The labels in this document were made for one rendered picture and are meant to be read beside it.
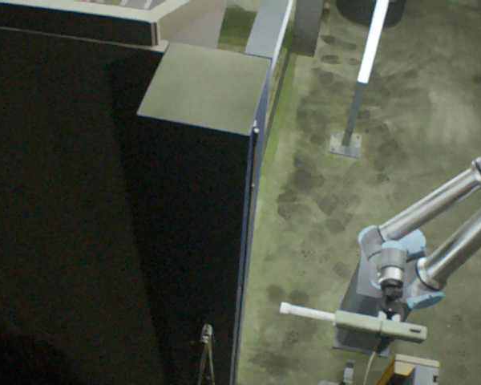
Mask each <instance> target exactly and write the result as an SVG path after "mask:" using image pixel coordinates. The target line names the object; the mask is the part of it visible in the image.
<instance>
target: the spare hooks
mask: <svg viewBox="0 0 481 385"><path fill-rule="evenodd" d="M197 320H199V321H197V322H195V326H194V327H195V332H194V335H193V336H192V338H190V339H189V342H190V343H191V344H193V343H194V342H193V340H197V341H198V343H201V342H203V343H204V346H203V349H202V351H201V354H200V358H199V359H198V363H197V364H196V370H195V373H194V376H193V377H192V378H193V379H197V385H201V380H204V381H207V382H208V381H210V380H211V385H214V382H213V372H212V345H211V336H212V340H213V342H214V345H216V340H215V338H214V334H213V332H212V327H211V326H210V325H209V324H207V321H208V316H204V320H203V319H202V318H197ZM200 322H202V323H203V324H200ZM206 327H207V328H206ZM198 330H201V331H200V332H199V331H198ZM197 333H199V334H197ZM204 334H207V335H208V336H207V337H204ZM202 339H204V340H202ZM206 352H208V356H209V362H210V367H204V365H205V361H206V357H207V354H206ZM204 370H206V371H208V370H210V371H211V375H210V376H211V378H209V377H206V375H204V376H202V375H203V373H204Z"/></svg>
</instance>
